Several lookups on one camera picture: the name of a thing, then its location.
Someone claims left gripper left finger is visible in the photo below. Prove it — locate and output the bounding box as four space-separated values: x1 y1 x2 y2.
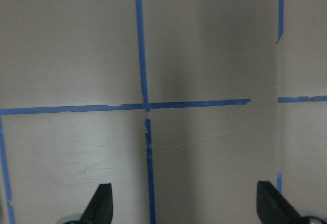
79 183 113 224

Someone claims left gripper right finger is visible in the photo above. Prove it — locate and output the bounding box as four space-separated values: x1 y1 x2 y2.
256 181 307 224

